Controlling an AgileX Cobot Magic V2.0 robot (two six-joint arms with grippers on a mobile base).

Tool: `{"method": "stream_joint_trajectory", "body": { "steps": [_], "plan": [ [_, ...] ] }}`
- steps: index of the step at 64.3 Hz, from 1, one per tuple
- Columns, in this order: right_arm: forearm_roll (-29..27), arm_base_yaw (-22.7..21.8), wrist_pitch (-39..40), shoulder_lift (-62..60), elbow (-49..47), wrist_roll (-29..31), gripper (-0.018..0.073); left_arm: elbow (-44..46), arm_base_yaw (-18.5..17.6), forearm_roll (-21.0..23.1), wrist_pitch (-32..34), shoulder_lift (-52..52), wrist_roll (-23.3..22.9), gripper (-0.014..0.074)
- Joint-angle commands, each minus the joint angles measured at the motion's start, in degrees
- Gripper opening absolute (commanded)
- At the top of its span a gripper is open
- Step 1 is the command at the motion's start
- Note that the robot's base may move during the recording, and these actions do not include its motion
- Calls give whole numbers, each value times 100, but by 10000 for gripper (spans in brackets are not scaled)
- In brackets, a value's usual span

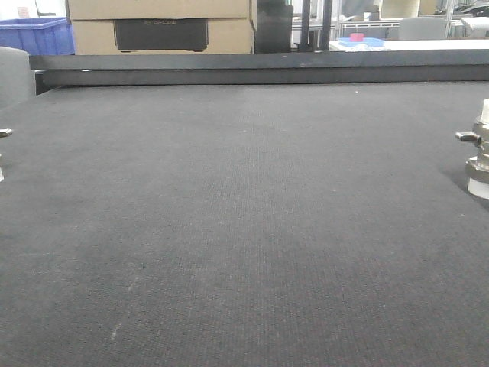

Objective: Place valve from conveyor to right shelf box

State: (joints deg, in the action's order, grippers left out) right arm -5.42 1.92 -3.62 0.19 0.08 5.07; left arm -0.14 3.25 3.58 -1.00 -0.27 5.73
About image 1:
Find metal valve white ends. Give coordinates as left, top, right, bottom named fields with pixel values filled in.
left=455, top=99, right=488, bottom=200

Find black conveyor belt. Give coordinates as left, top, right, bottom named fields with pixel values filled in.
left=1, top=83, right=488, bottom=366

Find lower cardboard box black print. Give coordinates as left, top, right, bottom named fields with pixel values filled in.
left=72, top=18, right=254, bottom=55

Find upper cardboard box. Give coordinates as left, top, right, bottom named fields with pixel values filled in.
left=67, top=0, right=257, bottom=20

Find black cabinet block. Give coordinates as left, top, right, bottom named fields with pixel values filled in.
left=254, top=1, right=293, bottom=54

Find blue tray on table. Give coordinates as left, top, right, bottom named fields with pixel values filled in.
left=338, top=37, right=384, bottom=48

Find pink tape roll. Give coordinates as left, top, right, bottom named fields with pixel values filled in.
left=349, top=33, right=364, bottom=42

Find blue plastic crate background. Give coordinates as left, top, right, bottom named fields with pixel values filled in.
left=1, top=17, right=75, bottom=55

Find grey chair left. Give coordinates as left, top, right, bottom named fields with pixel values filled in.
left=0, top=47, right=36, bottom=109

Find white background table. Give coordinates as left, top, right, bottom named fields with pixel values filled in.
left=330, top=38, right=488, bottom=52

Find black vertical post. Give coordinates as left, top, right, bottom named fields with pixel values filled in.
left=319, top=0, right=332, bottom=51

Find black conveyor side rail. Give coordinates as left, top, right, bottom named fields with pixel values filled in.
left=29, top=50, right=488, bottom=88

